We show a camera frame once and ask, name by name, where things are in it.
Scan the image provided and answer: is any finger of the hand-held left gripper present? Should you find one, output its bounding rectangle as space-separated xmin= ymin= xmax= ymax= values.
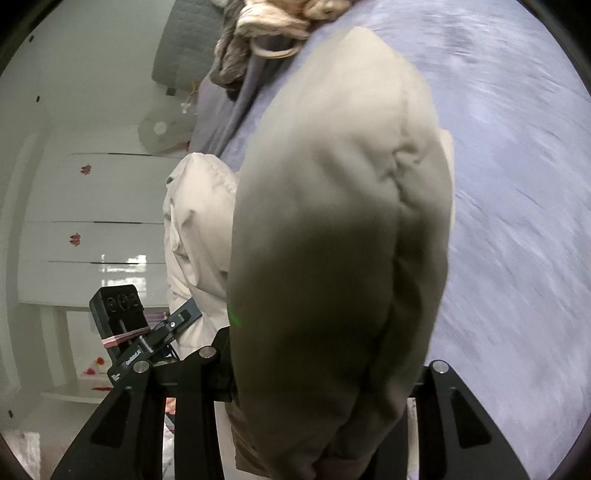
xmin=150 ymin=298 xmax=204 ymax=346

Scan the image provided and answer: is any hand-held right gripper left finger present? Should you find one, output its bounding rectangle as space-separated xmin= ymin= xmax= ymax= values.
xmin=50 ymin=325 xmax=236 ymax=480

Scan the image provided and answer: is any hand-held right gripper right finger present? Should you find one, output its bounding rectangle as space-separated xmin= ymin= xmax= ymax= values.
xmin=365 ymin=360 xmax=532 ymax=480

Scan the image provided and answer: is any beige puffer jacket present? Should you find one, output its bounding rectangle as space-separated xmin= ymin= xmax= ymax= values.
xmin=163 ymin=25 xmax=455 ymax=480

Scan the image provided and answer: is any white round fan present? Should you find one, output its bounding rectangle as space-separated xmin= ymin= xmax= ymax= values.
xmin=137 ymin=111 xmax=197 ymax=155

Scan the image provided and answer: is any grey-brown fuzzy garment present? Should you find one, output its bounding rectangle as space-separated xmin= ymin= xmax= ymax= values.
xmin=210 ymin=34 xmax=259 ymax=99

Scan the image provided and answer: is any grey quilted headboard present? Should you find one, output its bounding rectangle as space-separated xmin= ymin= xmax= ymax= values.
xmin=152 ymin=0 xmax=241 ymax=88

